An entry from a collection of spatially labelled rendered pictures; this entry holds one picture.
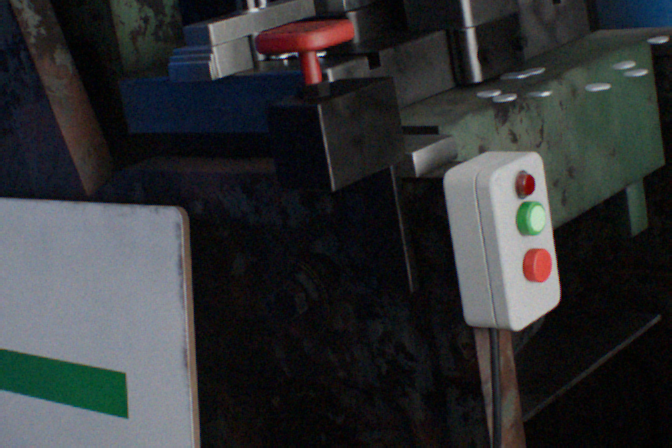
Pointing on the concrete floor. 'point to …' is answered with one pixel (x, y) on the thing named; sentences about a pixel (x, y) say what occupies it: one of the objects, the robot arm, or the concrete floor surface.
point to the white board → (96, 326)
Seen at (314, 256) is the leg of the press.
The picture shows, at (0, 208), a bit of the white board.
